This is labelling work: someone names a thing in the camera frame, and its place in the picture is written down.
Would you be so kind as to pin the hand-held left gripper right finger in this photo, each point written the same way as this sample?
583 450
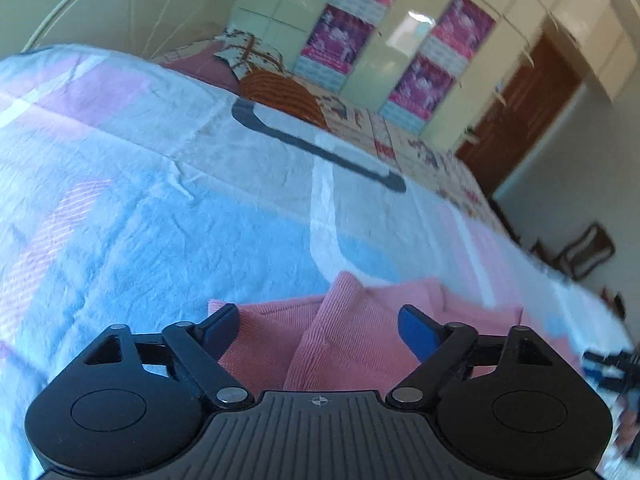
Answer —
417 330

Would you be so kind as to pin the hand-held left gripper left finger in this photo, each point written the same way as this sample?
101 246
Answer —
222 327

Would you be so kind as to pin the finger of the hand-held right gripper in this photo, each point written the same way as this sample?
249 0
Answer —
607 362

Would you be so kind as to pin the pink sweater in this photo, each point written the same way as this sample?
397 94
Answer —
360 325

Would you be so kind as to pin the dark wooden chair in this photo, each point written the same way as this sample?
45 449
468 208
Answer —
585 255

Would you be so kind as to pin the blue patterned bed sheet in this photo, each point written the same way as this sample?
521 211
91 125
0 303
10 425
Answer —
150 200

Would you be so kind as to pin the patterned quilt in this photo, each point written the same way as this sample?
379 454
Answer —
415 150

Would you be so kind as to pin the orange cushion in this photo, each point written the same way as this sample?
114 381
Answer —
285 95

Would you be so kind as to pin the brown wooden door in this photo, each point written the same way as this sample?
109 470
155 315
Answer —
520 110

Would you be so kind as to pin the patterned pillow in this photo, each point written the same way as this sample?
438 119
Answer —
250 52

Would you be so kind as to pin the cream wardrobe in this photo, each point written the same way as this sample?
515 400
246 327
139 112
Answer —
395 35

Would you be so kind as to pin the cream round headboard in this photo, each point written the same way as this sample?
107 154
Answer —
125 0

